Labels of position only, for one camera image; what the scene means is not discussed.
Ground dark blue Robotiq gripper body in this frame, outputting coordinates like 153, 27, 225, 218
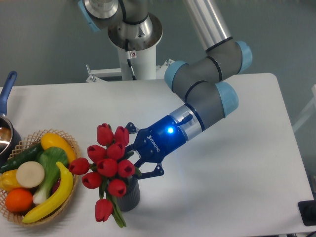
126, 116, 190, 168

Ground red tulip bouquet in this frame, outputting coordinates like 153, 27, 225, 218
69, 123, 139, 228

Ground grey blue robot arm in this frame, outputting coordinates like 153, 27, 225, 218
79, 0, 252, 179

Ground dark grey ribbed vase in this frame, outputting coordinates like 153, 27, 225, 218
117, 177, 141, 212

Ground yellow squash toy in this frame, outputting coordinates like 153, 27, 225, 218
40, 133, 77, 163

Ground yellow plastic banana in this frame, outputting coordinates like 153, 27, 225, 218
22, 161, 74, 224

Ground green bok choy toy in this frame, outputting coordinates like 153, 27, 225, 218
33, 147, 68, 205

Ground red fruit toy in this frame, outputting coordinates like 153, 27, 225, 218
51, 163, 75, 195

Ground woven wicker basket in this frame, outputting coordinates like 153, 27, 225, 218
0, 129, 80, 227

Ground green cucumber toy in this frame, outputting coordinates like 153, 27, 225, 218
0, 143, 43, 174

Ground beige round disc toy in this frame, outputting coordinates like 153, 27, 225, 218
16, 161, 45, 188

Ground orange fruit toy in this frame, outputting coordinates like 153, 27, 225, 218
5, 188, 33, 212

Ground yellow bell pepper toy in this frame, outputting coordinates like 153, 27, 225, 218
0, 169, 22, 192

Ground black device at edge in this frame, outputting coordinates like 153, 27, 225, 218
298, 200, 316, 226

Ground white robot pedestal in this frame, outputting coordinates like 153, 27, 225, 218
86, 44, 174, 82

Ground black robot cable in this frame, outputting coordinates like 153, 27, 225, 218
124, 39, 137, 80

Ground blue handled saucepan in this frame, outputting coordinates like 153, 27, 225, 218
0, 71, 21, 166

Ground white frame at right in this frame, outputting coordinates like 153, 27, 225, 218
292, 84, 316, 133

